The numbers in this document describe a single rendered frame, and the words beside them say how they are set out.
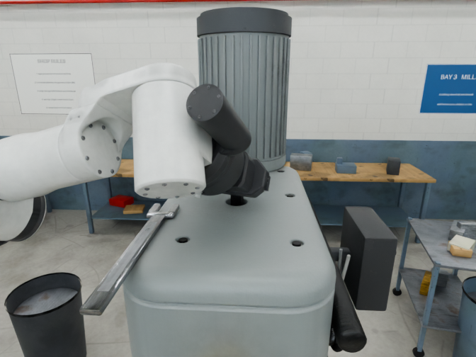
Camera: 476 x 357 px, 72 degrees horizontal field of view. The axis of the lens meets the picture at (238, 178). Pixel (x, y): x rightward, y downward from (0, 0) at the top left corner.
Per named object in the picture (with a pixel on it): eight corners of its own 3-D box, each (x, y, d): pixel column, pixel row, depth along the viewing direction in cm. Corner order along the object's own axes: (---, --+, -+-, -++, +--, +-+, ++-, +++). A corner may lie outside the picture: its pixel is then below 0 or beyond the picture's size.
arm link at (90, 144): (213, 163, 33) (103, 187, 37) (205, 86, 36) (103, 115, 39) (183, 142, 27) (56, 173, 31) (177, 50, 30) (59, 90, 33)
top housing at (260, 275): (336, 403, 38) (351, 285, 33) (116, 389, 39) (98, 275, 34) (295, 224, 82) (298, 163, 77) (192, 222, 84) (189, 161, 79)
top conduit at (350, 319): (365, 355, 39) (369, 331, 38) (330, 353, 39) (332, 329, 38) (309, 207, 82) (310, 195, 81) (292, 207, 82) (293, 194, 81)
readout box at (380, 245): (391, 312, 83) (404, 239, 76) (355, 311, 83) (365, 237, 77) (366, 268, 102) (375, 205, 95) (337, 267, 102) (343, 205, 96)
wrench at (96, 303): (112, 317, 28) (110, 309, 28) (69, 315, 29) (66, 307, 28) (179, 208, 51) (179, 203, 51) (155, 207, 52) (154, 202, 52)
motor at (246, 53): (288, 176, 68) (297, 5, 58) (194, 173, 69) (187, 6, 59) (282, 153, 87) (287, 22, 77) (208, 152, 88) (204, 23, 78)
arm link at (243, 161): (188, 203, 51) (146, 188, 40) (200, 146, 53) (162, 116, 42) (264, 214, 47) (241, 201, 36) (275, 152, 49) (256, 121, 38)
